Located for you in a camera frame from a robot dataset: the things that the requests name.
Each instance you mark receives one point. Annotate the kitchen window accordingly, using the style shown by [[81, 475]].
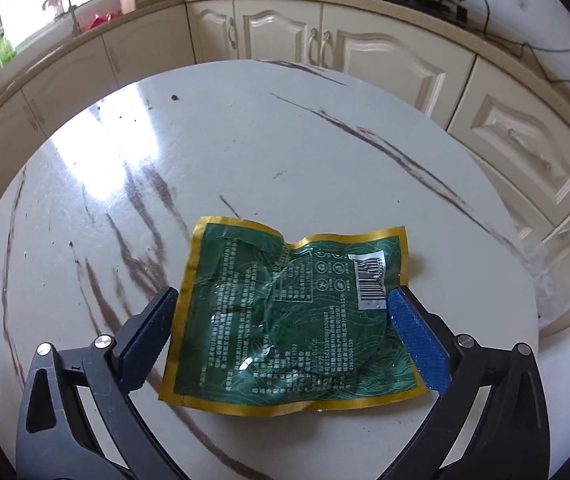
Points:
[[30, 20]]

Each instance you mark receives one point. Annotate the round white marble table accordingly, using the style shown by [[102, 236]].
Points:
[[265, 160]]

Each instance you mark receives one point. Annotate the green packet with gold border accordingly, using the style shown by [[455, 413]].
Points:
[[275, 320]]

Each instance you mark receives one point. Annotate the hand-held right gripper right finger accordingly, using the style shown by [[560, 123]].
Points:
[[417, 335]]

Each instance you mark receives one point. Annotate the green plastic bottle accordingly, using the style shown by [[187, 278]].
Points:
[[6, 52]]

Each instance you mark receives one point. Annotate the red crumpled bag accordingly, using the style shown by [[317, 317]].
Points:
[[100, 20]]

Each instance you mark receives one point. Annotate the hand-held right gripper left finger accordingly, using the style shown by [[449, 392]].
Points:
[[150, 335]]

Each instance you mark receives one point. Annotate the cream base cabinet run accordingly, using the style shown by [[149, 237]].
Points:
[[390, 55]]

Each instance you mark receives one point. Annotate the metal sink faucet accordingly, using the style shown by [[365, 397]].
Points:
[[72, 20]]

